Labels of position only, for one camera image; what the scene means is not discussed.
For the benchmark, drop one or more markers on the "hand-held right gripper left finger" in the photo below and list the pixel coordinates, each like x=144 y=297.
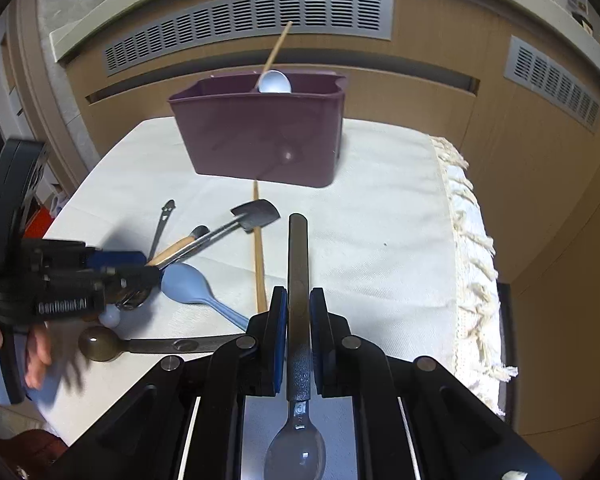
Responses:
x=278 y=345

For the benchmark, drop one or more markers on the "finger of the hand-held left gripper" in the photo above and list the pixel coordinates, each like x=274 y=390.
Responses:
x=117 y=259
x=135 y=280

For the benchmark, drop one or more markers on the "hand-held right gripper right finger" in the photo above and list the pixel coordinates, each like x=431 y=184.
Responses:
x=318 y=345

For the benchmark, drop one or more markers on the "shiny metal spoon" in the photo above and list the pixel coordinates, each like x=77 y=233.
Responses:
x=132 y=302

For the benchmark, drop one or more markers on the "blue plastic spoon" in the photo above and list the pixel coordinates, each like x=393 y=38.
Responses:
x=185 y=282

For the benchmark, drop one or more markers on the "slim metal utensil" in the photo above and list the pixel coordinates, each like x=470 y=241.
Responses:
x=167 y=212

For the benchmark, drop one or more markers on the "wooden chopstick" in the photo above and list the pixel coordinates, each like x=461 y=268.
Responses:
x=258 y=270
x=280 y=45

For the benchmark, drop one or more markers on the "black shovel-shaped spatula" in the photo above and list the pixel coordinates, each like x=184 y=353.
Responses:
x=257 y=214

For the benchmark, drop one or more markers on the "purple plastic container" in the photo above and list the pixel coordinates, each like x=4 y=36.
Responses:
x=260 y=130

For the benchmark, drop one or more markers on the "person's left hand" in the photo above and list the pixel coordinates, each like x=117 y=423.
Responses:
x=37 y=355

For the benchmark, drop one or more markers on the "small white round spoon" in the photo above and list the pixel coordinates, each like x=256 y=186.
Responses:
x=110 y=316

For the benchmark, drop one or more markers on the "brown round ladle spoon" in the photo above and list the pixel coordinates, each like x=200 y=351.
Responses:
x=97 y=344

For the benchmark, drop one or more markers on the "white fringed tablecloth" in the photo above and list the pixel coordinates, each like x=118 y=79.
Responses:
x=380 y=240

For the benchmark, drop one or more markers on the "dark red garment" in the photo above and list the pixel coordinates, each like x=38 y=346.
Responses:
x=10 y=450

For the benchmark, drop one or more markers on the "white plastic spoon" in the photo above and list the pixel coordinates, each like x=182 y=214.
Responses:
x=276 y=84

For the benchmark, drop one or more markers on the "long grey vent grille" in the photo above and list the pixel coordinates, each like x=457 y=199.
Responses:
x=230 y=20

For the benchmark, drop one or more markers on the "wooden panel cabinet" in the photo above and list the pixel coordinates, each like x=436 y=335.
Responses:
x=430 y=55

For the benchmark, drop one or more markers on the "short grey vent grille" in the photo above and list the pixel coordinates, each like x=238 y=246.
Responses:
x=550 y=80

